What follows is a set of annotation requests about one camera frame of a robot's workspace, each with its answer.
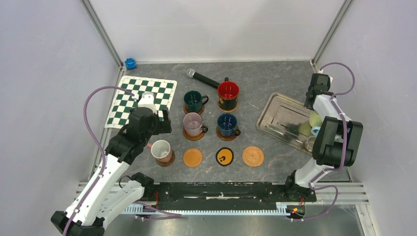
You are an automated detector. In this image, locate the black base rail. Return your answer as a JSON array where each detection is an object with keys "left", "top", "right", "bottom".
[{"left": 139, "top": 182, "right": 317, "bottom": 211}]

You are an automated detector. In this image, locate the reddish brown grooved coaster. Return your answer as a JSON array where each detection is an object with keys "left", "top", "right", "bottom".
[{"left": 216, "top": 128, "right": 241, "bottom": 141}]

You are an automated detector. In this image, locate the woven rattan coaster far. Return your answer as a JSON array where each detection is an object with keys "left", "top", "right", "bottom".
[{"left": 218, "top": 104, "right": 238, "bottom": 113}]

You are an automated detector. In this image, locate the small grey cup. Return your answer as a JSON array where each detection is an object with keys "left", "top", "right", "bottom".
[{"left": 304, "top": 136, "right": 316, "bottom": 152}]

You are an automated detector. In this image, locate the dark walnut wooden coaster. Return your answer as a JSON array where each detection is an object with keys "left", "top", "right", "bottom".
[{"left": 155, "top": 150, "right": 176, "bottom": 167}]

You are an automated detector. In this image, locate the salmon pink white mug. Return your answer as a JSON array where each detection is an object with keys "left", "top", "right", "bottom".
[{"left": 147, "top": 140, "right": 172, "bottom": 162}]

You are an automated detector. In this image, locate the light brown grooved coaster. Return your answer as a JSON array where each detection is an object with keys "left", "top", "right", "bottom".
[{"left": 182, "top": 128, "right": 205, "bottom": 141}]

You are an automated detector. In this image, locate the orange black felt coaster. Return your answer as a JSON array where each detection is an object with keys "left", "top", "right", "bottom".
[{"left": 215, "top": 147, "right": 234, "bottom": 167}]

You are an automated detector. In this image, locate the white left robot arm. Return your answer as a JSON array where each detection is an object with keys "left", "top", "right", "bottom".
[{"left": 51, "top": 107, "right": 172, "bottom": 236}]

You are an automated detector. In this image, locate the green white chessboard mat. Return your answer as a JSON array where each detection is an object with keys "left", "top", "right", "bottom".
[{"left": 104, "top": 75, "right": 177, "bottom": 129}]

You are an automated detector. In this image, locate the dark blue mug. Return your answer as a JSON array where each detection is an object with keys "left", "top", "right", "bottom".
[{"left": 217, "top": 113, "right": 241, "bottom": 138}]

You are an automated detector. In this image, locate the cream cup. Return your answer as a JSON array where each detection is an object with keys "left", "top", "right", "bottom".
[
  {"left": 311, "top": 126, "right": 321, "bottom": 137},
  {"left": 309, "top": 111, "right": 322, "bottom": 127}
]

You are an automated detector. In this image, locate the black handheld microphone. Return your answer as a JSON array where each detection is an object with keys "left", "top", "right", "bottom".
[{"left": 186, "top": 68, "right": 220, "bottom": 89}]

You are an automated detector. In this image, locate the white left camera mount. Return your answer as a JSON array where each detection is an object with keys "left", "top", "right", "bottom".
[{"left": 132, "top": 92, "right": 158, "bottom": 114}]

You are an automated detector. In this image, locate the light orange wooden coaster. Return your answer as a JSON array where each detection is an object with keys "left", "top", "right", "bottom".
[{"left": 183, "top": 148, "right": 203, "bottom": 167}]

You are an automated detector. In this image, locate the brown grooved wooden coaster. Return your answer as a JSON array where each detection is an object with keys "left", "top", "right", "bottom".
[{"left": 183, "top": 105, "right": 205, "bottom": 114}]

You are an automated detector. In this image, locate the lilac cup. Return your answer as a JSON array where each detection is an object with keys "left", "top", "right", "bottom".
[{"left": 182, "top": 112, "right": 208, "bottom": 137}]

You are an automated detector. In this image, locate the metal serving tray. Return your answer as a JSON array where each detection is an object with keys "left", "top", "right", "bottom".
[{"left": 256, "top": 92, "right": 312, "bottom": 155}]

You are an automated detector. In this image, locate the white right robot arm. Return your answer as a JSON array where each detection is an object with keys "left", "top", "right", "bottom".
[{"left": 284, "top": 73, "right": 363, "bottom": 201}]

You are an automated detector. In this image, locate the woven rattan coaster near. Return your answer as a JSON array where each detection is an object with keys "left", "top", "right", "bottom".
[{"left": 242, "top": 146, "right": 265, "bottom": 167}]

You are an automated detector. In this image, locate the blue toy car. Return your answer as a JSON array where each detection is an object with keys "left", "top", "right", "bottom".
[{"left": 124, "top": 58, "right": 137, "bottom": 70}]

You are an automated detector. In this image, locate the woven rattan coaster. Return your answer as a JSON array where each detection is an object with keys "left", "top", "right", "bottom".
[
  {"left": 218, "top": 104, "right": 238, "bottom": 113},
  {"left": 242, "top": 146, "right": 265, "bottom": 167}
]

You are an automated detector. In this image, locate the dark green mug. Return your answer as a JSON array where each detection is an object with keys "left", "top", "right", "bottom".
[{"left": 183, "top": 90, "right": 209, "bottom": 112}]

